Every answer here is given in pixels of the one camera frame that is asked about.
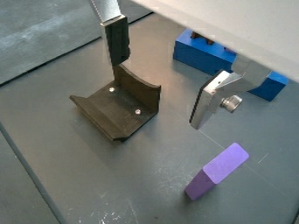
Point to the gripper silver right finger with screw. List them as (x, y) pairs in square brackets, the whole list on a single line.
[(219, 93)]

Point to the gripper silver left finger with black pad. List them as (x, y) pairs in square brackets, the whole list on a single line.
[(114, 25)]

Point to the purple double-square block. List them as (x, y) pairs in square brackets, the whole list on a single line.
[(216, 170)]

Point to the blue shape sorter base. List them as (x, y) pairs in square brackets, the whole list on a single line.
[(211, 58)]

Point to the black curved holder stand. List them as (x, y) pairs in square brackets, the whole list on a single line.
[(122, 106)]

